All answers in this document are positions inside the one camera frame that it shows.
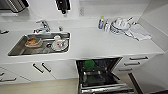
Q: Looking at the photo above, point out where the stainless steel dishwasher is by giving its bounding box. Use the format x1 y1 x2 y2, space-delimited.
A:
75 57 135 94

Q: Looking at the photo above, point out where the black wall soap dispenser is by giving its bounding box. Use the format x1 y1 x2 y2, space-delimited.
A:
54 0 72 15

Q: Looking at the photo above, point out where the clear small bottle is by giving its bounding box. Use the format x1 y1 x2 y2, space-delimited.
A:
103 19 111 33

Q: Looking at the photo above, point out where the white wall outlet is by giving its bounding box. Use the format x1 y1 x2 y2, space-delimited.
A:
79 7 85 17

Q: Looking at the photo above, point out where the white plate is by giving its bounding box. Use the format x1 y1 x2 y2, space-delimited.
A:
50 38 70 52

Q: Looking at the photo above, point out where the stack of white plates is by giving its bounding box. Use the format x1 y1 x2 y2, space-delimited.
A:
109 18 133 36

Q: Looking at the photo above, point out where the small metal sink fitting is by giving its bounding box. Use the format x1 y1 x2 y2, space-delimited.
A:
58 25 64 33

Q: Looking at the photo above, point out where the chrome faucet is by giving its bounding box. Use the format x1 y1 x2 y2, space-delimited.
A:
33 19 52 34

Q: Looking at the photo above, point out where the white base cabinet door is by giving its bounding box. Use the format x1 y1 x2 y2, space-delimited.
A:
0 62 46 85
41 59 80 81

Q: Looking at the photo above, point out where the brown bowl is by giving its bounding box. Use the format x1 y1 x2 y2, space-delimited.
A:
24 37 43 48

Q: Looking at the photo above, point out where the stainless steel sink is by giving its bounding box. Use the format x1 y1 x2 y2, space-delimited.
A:
7 31 72 57

